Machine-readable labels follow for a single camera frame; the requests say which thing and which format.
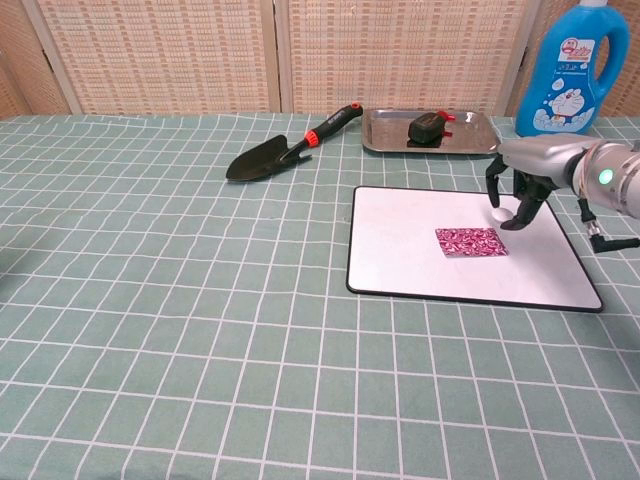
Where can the stainless steel tray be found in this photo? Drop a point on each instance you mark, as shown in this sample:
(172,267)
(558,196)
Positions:
(382,132)

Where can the blue detergent pump bottle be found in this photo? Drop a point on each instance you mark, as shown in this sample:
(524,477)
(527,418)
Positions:
(565,100)

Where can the green checked tablecloth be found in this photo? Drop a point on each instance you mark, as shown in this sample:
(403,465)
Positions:
(200,325)

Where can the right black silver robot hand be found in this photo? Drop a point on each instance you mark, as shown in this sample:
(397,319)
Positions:
(542,157)

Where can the black garden trowel orange collar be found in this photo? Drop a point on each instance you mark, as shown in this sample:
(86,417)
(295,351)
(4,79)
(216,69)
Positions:
(255,162)

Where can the white pad with black edge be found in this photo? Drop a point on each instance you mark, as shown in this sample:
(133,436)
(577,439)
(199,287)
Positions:
(395,250)

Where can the bamboo folding screen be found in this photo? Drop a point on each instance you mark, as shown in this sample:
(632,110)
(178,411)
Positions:
(165,55)

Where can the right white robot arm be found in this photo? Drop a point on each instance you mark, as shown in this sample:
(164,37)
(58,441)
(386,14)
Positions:
(622,177)

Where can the black tool with red parts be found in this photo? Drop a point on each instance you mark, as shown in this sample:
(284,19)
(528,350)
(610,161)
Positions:
(425,129)

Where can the red patterned packet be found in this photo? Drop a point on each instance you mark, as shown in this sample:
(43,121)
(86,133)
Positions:
(472,242)

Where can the small white round disc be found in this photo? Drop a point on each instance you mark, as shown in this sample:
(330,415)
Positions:
(501,215)

